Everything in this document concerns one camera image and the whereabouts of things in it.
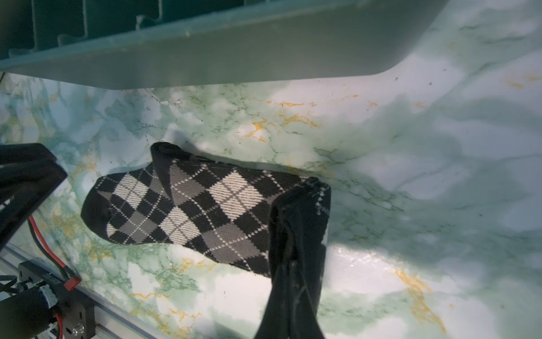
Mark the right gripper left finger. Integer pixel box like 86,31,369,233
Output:
255,194,294,338

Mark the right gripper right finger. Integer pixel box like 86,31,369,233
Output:
292,183,330,338

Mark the black grey argyle sock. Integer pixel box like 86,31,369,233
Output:
80,141,332,278

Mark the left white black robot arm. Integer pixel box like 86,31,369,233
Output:
1,143,67,247

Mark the green compartment tray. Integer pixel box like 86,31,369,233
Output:
1,1,445,90

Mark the aluminium front rail frame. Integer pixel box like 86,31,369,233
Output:
1,246,165,338

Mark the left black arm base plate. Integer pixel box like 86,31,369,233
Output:
1,261,97,338

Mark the red black power cable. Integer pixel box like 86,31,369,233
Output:
27,215,82,292

